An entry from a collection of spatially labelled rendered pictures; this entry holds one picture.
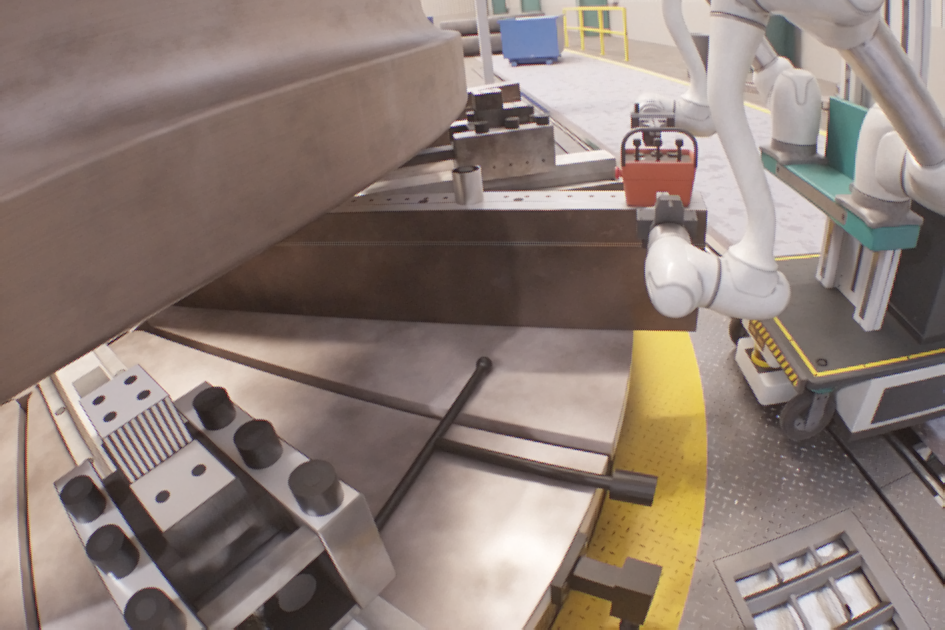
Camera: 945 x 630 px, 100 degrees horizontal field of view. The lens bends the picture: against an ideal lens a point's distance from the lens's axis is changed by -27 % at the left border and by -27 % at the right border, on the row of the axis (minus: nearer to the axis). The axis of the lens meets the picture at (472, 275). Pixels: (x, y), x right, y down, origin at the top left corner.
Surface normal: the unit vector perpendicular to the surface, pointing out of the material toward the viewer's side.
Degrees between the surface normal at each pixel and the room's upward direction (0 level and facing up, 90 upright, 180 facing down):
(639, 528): 0
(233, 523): 90
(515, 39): 90
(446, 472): 0
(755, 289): 76
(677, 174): 97
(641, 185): 97
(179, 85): 50
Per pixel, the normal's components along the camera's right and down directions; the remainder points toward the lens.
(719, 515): -0.11, -0.88
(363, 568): 0.80, 0.20
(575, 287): -0.25, 0.48
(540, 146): 0.14, 0.45
